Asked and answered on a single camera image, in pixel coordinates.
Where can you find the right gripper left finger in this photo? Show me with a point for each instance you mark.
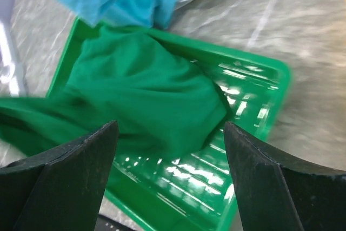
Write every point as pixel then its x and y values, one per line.
pixel 61 188

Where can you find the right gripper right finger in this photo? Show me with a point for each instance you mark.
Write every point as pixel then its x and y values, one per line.
pixel 278 191

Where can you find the green t shirt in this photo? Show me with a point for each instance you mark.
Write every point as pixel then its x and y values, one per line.
pixel 164 104

